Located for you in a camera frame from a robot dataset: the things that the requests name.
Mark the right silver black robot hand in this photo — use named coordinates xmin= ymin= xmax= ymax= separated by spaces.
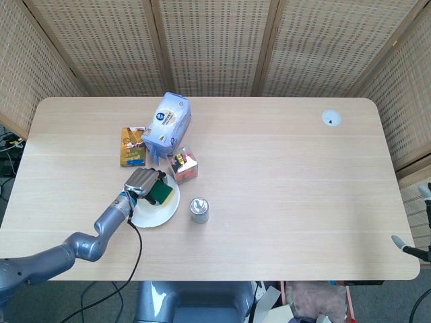
xmin=391 ymin=183 xmax=431 ymax=262

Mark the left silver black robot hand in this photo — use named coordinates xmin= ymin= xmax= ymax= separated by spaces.
xmin=123 ymin=167 xmax=168 ymax=207

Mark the green yellow sponge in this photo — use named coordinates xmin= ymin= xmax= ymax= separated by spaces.
xmin=149 ymin=180 xmax=176 ymax=207

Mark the orange yellow carton box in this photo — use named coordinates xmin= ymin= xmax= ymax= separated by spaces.
xmin=119 ymin=126 xmax=147 ymax=168

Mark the white round plate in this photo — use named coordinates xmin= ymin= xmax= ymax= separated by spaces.
xmin=129 ymin=171 xmax=181 ymax=229

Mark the clear plastic box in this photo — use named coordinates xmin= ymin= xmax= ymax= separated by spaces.
xmin=167 ymin=145 xmax=199 ymax=186

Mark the blue white tissue pack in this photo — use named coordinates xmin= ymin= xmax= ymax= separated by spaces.
xmin=141 ymin=92 xmax=193 ymax=166

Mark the silver metal can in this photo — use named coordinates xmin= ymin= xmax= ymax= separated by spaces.
xmin=189 ymin=196 xmax=210 ymax=225

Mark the pink plastic bag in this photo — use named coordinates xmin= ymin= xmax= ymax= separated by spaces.
xmin=286 ymin=281 xmax=347 ymax=320

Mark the grey blue robot torso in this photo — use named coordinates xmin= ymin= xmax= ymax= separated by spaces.
xmin=133 ymin=281 xmax=259 ymax=323

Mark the bamboo screen panel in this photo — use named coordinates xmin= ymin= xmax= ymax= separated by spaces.
xmin=143 ymin=0 xmax=282 ymax=98
xmin=22 ymin=0 xmax=176 ymax=98
xmin=251 ymin=0 xmax=431 ymax=98
xmin=350 ymin=6 xmax=431 ymax=182
xmin=0 ymin=0 xmax=89 ymax=139

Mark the white cardboard sheet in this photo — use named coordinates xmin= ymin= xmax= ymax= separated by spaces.
xmin=251 ymin=285 xmax=294 ymax=323

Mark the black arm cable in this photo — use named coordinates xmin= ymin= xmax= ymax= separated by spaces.
xmin=57 ymin=215 xmax=143 ymax=323

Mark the black floor cable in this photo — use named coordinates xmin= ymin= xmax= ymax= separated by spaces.
xmin=110 ymin=281 xmax=127 ymax=323
xmin=79 ymin=281 xmax=99 ymax=323

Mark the tangle of cables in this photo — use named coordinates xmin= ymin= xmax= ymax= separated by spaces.
xmin=0 ymin=131 xmax=26 ymax=176

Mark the white cable grommet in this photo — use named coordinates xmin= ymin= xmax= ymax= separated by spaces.
xmin=321 ymin=110 xmax=342 ymax=127

